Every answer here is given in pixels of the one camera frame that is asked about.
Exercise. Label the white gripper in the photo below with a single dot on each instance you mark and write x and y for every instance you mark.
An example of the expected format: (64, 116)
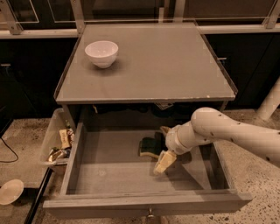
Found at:
(171, 139)

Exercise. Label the green and yellow sponge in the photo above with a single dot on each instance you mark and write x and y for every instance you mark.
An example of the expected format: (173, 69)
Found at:
(152, 146)

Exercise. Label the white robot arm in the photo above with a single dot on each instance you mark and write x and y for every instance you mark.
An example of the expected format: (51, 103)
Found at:
(208, 125)

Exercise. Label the open grey top drawer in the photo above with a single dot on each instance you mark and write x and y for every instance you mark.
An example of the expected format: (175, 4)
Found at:
(106, 177)

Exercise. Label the metal drawer knob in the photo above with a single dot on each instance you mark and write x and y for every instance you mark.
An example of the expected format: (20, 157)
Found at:
(150, 214)

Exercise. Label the grey wooden cabinet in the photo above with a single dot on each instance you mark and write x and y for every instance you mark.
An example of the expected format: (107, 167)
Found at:
(167, 62)

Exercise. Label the snack packets in bin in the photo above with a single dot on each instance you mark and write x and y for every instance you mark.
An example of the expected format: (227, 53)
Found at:
(66, 136)

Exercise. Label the clear plastic bin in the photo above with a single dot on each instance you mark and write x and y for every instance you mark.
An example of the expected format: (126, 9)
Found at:
(51, 139)

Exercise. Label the white ceramic bowl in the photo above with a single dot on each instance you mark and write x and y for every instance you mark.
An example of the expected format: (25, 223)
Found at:
(102, 53)

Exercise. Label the black floor bar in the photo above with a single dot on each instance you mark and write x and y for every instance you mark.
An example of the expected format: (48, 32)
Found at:
(35, 204)

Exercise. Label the white metal railing frame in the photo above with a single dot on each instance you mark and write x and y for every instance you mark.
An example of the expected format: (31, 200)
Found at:
(51, 18)

